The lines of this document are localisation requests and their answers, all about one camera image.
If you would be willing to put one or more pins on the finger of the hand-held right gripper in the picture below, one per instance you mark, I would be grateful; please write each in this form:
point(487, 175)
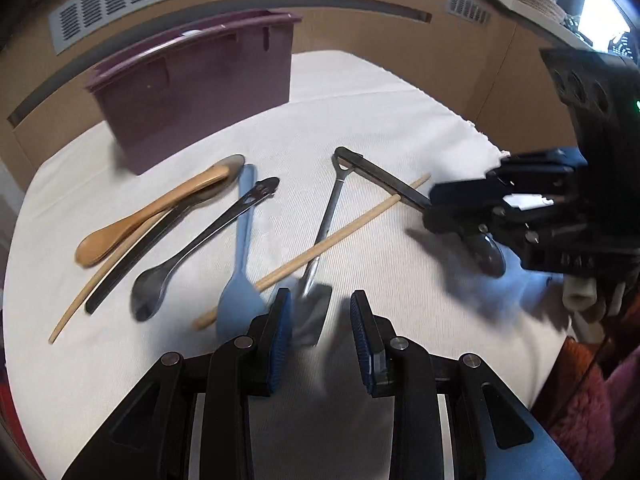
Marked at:
point(460, 205)
point(540, 170)

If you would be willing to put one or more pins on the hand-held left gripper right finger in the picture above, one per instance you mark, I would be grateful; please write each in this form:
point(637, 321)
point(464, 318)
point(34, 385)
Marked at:
point(360, 340)

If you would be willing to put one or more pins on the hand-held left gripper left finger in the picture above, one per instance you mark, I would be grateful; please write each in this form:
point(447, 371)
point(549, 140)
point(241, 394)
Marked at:
point(281, 340)

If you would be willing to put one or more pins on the blue silicone spatula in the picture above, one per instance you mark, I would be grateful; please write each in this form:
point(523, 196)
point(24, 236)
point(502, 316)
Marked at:
point(242, 290)

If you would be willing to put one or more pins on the wooden chopstick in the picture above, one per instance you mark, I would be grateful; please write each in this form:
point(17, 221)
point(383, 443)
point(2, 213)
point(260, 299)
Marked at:
point(340, 237)
point(85, 295)

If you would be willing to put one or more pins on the metal spatula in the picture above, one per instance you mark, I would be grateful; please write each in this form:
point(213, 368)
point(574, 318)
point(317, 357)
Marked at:
point(325, 225)

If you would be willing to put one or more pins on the wooden spoon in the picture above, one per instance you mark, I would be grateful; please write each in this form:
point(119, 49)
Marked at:
point(125, 227)

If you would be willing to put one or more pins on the purple plastic utensil container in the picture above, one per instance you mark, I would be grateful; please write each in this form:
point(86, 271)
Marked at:
point(200, 90)

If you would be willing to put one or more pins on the wicker basket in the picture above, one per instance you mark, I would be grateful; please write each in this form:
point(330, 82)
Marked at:
point(540, 4)

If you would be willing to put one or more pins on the small grey vent grille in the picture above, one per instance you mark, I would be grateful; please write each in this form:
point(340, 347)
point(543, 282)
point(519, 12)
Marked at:
point(467, 6)

